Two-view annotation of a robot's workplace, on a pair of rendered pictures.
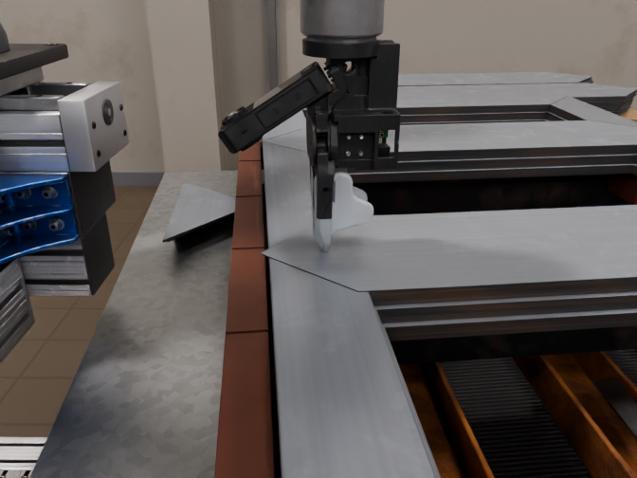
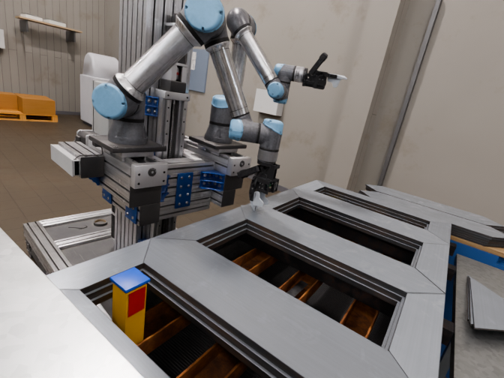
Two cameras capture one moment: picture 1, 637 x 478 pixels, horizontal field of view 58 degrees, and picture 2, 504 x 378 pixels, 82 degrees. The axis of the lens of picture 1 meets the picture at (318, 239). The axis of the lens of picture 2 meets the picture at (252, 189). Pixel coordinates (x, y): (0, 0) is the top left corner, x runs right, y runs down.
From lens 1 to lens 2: 0.77 m
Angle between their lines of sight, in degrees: 36
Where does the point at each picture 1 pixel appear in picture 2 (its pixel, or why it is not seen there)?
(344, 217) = (256, 202)
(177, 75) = (337, 165)
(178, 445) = not seen: hidden behind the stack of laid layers
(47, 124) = (225, 162)
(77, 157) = (228, 171)
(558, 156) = (383, 232)
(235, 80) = (364, 175)
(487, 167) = (353, 224)
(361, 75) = (267, 170)
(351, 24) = (262, 157)
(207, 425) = not seen: hidden behind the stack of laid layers
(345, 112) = (261, 177)
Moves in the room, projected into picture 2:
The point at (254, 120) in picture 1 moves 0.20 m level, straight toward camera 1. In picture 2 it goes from (243, 172) to (208, 179)
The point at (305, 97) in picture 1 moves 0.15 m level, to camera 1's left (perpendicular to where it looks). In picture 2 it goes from (253, 170) to (226, 160)
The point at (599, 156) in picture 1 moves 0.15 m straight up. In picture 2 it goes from (401, 239) to (413, 205)
